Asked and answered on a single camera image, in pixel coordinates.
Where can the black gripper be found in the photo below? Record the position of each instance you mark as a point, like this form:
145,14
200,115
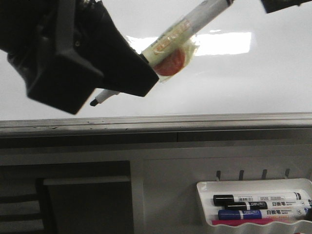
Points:
38,37

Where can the taped white whiteboard marker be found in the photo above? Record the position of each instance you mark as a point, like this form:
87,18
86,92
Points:
172,40

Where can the white whiteboard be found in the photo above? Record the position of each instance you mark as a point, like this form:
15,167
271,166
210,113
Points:
247,62

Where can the grey aluminium whiteboard ledge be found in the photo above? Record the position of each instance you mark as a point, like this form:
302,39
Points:
155,124

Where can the blue capped whiteboard marker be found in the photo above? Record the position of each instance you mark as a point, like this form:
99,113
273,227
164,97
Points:
261,214

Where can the white plastic marker tray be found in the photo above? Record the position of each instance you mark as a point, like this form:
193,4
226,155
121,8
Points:
209,211

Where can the black capped marker top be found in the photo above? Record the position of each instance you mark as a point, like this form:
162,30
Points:
224,199

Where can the black capped marker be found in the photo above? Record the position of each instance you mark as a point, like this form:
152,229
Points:
224,199
269,204

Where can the black capped marker middle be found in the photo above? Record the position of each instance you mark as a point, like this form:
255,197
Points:
269,204

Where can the pink marker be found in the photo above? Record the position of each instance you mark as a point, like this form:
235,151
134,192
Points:
253,221

